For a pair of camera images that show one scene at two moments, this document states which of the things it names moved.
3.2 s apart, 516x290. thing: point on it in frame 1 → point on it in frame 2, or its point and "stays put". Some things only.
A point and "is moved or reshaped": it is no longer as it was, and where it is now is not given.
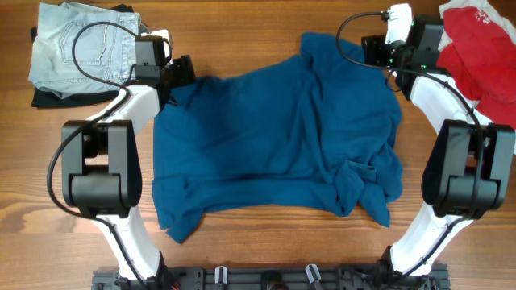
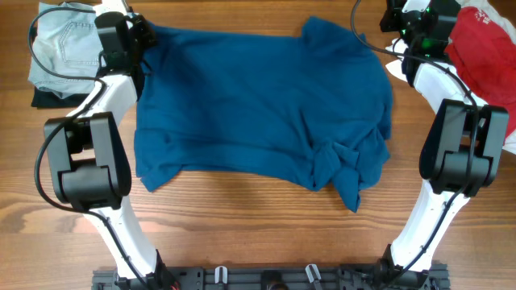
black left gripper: x=182 y=68 → x=142 y=27
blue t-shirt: x=328 y=132 is moved or reshaped
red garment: x=481 y=55 stays put
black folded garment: x=42 y=97 stays put
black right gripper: x=373 y=47 → x=392 y=14
